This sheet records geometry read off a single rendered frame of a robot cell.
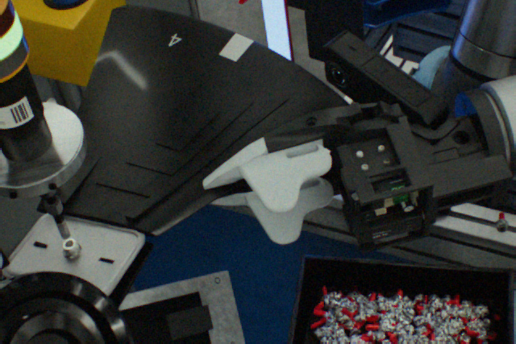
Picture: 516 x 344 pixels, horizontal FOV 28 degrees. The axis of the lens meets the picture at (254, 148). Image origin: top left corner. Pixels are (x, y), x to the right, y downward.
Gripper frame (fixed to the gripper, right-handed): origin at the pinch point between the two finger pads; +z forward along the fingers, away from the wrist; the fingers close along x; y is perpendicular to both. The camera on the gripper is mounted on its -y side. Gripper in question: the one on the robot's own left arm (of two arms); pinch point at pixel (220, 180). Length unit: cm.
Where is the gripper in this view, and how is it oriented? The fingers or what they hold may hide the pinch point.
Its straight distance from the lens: 77.2
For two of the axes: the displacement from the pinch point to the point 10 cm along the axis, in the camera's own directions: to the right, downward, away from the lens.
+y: 2.4, 7.8, -5.8
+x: 0.9, 5.7, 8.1
